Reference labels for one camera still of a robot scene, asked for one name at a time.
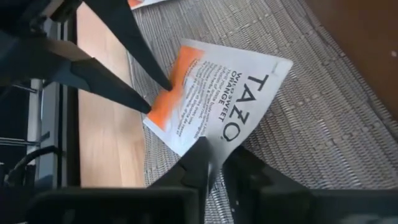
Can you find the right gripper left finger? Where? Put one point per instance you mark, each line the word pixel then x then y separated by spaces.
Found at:
pixel 196 168

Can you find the white orange Tazo tea packet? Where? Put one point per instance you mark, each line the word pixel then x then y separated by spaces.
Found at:
pixel 224 93
pixel 138 2

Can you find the grey woven placemat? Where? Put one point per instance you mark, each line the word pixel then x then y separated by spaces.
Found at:
pixel 311 140

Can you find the silver metal bracket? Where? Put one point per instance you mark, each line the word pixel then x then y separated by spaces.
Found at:
pixel 49 130

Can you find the black aluminium table frame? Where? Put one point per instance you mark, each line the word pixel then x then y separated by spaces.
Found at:
pixel 71 124

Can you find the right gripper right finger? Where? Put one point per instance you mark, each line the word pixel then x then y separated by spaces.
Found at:
pixel 245 180

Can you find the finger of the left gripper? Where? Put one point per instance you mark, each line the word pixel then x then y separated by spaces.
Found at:
pixel 109 84
pixel 130 43

